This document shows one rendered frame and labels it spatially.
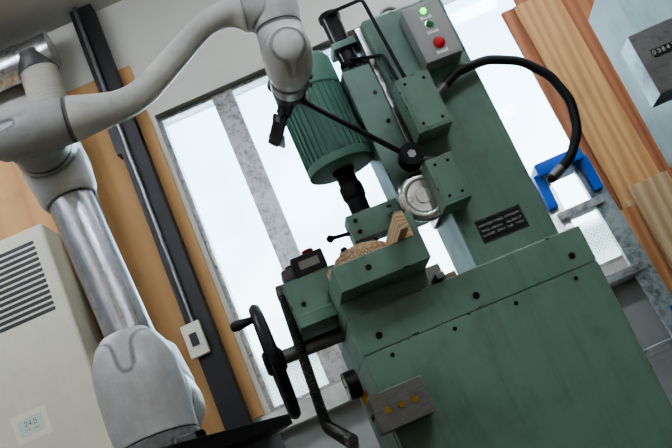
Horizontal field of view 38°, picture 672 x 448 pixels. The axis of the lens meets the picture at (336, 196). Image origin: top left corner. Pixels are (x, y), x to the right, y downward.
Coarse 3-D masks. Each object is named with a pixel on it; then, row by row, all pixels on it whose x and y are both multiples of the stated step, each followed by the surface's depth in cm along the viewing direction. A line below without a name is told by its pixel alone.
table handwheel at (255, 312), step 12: (252, 312) 229; (264, 324) 224; (264, 336) 222; (324, 336) 235; (336, 336) 235; (264, 348) 245; (276, 348) 221; (288, 348) 234; (312, 348) 234; (324, 348) 235; (264, 360) 231; (276, 360) 220; (288, 360) 233; (276, 372) 220; (276, 384) 244; (288, 384) 221; (288, 396) 221; (288, 408) 224
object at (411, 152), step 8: (304, 104) 240; (312, 104) 240; (320, 112) 239; (328, 112) 239; (336, 120) 239; (344, 120) 239; (352, 128) 238; (360, 128) 238; (368, 136) 238; (376, 136) 238; (384, 144) 237; (392, 144) 237; (408, 144) 235; (416, 144) 235; (400, 152) 234; (408, 152) 234; (416, 152) 234; (400, 160) 235; (408, 160) 234; (416, 160) 234; (424, 160) 236; (408, 168) 236; (416, 168) 237
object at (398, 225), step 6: (396, 216) 205; (402, 216) 205; (390, 222) 211; (396, 222) 205; (402, 222) 204; (390, 228) 214; (396, 228) 207; (402, 228) 204; (390, 234) 216; (396, 234) 210; (402, 234) 208; (390, 240) 219; (396, 240) 212
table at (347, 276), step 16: (400, 240) 212; (416, 240) 212; (368, 256) 211; (384, 256) 211; (400, 256) 211; (416, 256) 211; (336, 272) 209; (352, 272) 210; (368, 272) 210; (384, 272) 210; (400, 272) 213; (416, 272) 220; (336, 288) 214; (352, 288) 208; (368, 288) 215; (336, 304) 225; (304, 320) 227; (320, 320) 227; (336, 320) 235; (304, 336) 237
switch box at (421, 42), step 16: (432, 0) 247; (400, 16) 248; (416, 16) 245; (432, 16) 246; (416, 32) 244; (448, 32) 244; (416, 48) 245; (432, 48) 243; (448, 48) 243; (432, 64) 243; (448, 64) 248
